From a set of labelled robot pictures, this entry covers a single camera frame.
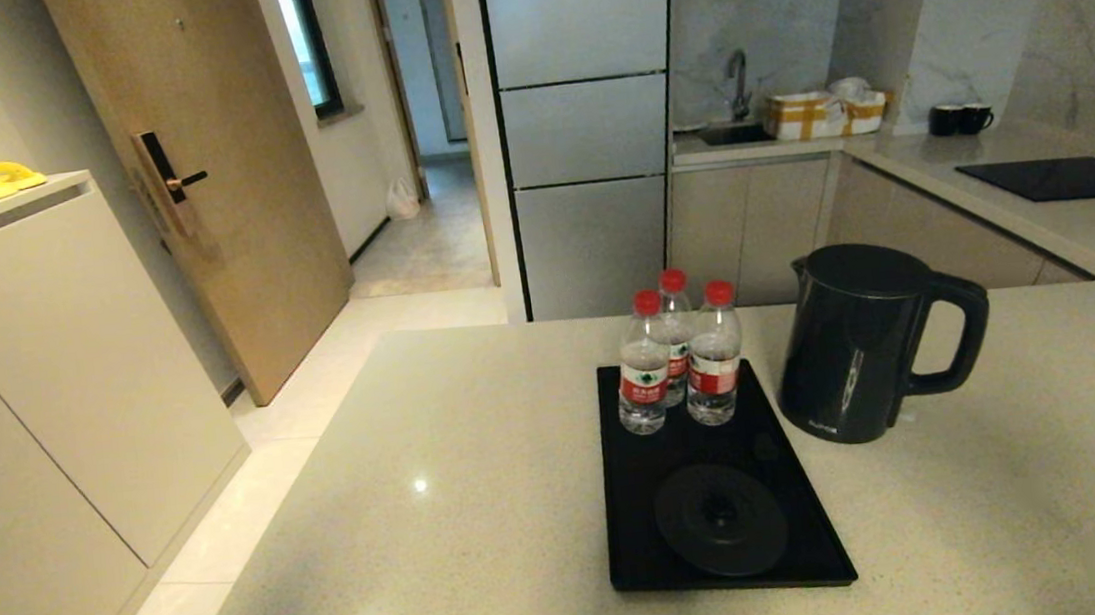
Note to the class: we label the cardboard box with yellow tape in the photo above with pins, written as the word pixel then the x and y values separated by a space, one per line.
pixel 868 106

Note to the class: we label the black electric kettle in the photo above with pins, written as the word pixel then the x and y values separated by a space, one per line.
pixel 854 358

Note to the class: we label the black induction cooktop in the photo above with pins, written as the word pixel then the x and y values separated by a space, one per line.
pixel 1057 178

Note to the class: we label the dark framed window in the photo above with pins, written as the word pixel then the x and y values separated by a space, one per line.
pixel 313 39

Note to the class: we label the beige kitchen counter cabinets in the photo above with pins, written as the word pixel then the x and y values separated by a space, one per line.
pixel 760 217

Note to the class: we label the tall white refrigerator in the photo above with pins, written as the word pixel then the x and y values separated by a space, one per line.
pixel 585 123

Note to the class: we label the black mug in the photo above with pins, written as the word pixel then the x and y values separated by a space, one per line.
pixel 972 119
pixel 943 120

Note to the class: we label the red-capped water bottle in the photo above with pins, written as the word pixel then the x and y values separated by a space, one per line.
pixel 673 281
pixel 714 372
pixel 643 379

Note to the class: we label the white plastic bag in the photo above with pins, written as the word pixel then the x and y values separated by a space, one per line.
pixel 402 201

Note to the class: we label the dark kitchen sink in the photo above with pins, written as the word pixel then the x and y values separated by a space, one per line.
pixel 735 133

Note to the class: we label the light wooden door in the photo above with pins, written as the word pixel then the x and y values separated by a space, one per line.
pixel 216 98

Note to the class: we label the black rectangular tray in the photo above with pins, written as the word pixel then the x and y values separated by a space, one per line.
pixel 636 500

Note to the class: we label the metal kitchen faucet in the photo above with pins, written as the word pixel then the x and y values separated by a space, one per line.
pixel 739 78

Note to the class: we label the round black kettle base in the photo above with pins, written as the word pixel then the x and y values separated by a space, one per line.
pixel 721 522

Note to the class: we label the yellow white box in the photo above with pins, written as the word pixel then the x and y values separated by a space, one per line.
pixel 800 115

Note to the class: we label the beige shoe cabinet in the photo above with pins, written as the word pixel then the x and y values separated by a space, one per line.
pixel 44 396

